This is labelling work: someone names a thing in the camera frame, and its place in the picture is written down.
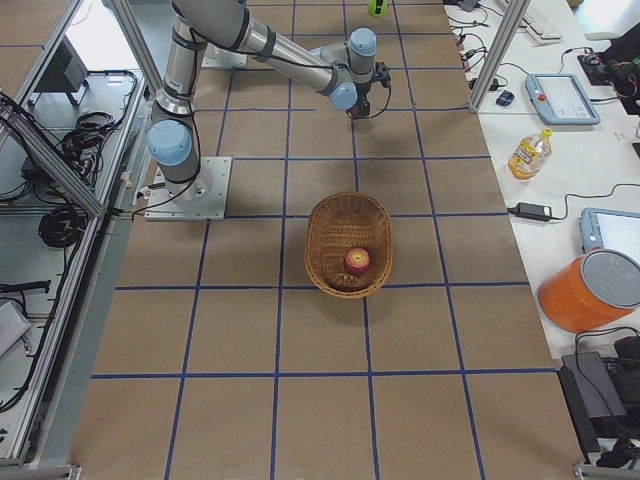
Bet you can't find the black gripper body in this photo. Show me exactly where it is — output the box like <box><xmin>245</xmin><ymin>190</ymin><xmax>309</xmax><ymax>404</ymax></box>
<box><xmin>354</xmin><ymin>80</ymin><xmax>373</xmax><ymax>108</ymax></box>

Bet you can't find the dark red apple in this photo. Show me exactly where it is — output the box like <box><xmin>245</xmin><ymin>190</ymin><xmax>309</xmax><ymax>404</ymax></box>
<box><xmin>347</xmin><ymin>100</ymin><xmax>370</xmax><ymax>120</ymax></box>

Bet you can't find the green apple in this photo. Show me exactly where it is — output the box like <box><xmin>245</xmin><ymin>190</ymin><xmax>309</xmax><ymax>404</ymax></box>
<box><xmin>367</xmin><ymin>0</ymin><xmax>388</xmax><ymax>18</ymax></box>

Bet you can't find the red yellow apple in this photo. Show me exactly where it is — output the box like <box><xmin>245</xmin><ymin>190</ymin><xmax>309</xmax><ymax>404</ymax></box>
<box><xmin>343</xmin><ymin>247</ymin><xmax>371</xmax><ymax>277</ymax></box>

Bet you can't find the oval wicker basket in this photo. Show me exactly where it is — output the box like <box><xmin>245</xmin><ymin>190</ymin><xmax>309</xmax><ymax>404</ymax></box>
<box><xmin>304</xmin><ymin>192</ymin><xmax>393</xmax><ymax>299</ymax></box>

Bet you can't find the small blue pouch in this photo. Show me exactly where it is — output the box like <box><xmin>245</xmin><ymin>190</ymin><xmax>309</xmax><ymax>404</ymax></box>
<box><xmin>495</xmin><ymin>90</ymin><xmax>515</xmax><ymax>107</ymax></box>

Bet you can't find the yellow juice bottle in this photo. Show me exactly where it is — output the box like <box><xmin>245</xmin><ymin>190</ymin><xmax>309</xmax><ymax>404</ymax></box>
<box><xmin>507</xmin><ymin>128</ymin><xmax>553</xmax><ymax>181</ymax></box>

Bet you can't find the white keyboard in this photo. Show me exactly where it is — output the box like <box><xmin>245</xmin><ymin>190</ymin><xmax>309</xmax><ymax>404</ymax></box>
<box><xmin>521</xmin><ymin>2</ymin><xmax>564</xmax><ymax>45</ymax></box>

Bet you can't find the blue teach pendant far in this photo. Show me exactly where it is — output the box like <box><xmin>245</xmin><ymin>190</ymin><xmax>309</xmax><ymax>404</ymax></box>
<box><xmin>525</xmin><ymin>74</ymin><xmax>601</xmax><ymax>126</ymax></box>

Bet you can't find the blue teach pendant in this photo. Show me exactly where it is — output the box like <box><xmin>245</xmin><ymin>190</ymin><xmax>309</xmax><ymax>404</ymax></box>
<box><xmin>525</xmin><ymin>74</ymin><xmax>601</xmax><ymax>126</ymax></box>
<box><xmin>579</xmin><ymin>208</ymin><xmax>639</xmax><ymax>261</ymax></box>

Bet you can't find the black power adapter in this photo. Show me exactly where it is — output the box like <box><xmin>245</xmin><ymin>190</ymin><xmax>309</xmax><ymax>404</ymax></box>
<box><xmin>507</xmin><ymin>202</ymin><xmax>553</xmax><ymax>222</ymax></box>

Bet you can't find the blue teach pendant near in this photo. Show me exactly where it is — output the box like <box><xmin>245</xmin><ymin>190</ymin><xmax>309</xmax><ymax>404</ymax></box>
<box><xmin>579</xmin><ymin>208</ymin><xmax>639</xmax><ymax>261</ymax></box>

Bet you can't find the orange bucket with grey lid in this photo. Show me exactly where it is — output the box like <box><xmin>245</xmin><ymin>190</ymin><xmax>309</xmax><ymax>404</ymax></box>
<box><xmin>537</xmin><ymin>249</ymin><xmax>639</xmax><ymax>333</ymax></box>

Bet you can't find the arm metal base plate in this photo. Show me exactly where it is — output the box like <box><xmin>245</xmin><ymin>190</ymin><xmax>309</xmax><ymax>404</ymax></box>
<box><xmin>143</xmin><ymin>157</ymin><xmax>232</xmax><ymax>221</ymax></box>
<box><xmin>201</xmin><ymin>44</ymin><xmax>247</xmax><ymax>70</ymax></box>

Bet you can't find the aluminium frame post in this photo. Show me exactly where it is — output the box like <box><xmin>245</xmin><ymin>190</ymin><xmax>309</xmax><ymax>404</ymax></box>
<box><xmin>468</xmin><ymin>0</ymin><xmax>530</xmax><ymax>114</ymax></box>

